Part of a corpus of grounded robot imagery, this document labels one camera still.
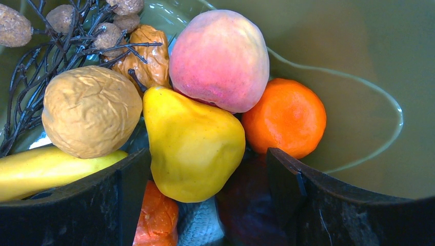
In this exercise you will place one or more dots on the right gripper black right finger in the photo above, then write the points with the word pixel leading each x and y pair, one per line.
pixel 316 209

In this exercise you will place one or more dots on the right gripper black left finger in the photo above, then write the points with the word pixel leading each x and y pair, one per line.
pixel 100 209

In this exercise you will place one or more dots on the yellow toy lemon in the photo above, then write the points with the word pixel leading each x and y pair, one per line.
pixel 194 147

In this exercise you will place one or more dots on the small orange toy pumpkin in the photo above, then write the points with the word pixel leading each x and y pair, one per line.
pixel 158 218

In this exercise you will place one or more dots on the dark purple toy plum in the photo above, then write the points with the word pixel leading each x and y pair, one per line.
pixel 245 207

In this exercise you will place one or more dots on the yellow toy banana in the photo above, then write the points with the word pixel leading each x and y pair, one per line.
pixel 32 171

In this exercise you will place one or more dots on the orange toy tangerine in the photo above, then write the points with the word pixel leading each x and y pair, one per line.
pixel 289 116

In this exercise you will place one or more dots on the small yellow toy fruit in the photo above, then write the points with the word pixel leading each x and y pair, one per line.
pixel 90 111

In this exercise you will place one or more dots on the brown dried toy fruit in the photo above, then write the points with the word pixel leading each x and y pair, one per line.
pixel 155 72

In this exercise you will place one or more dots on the olive green plastic bin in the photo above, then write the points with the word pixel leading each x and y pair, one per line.
pixel 372 65

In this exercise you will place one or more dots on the dark twig with brown nuts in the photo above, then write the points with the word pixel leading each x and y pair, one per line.
pixel 62 52

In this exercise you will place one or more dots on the peach toy fruit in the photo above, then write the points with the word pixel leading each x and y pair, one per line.
pixel 221 58

